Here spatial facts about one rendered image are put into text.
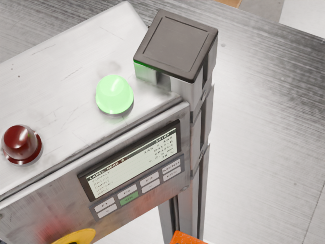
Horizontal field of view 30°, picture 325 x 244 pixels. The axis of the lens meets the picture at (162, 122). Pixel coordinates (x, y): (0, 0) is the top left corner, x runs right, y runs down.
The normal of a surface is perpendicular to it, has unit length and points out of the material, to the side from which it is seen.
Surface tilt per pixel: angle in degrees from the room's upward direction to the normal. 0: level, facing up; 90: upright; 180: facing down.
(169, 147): 90
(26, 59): 0
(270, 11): 0
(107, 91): 14
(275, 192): 0
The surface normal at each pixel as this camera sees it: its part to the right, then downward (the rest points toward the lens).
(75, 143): -0.04, -0.42
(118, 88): 0.17, -0.30
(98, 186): 0.51, 0.77
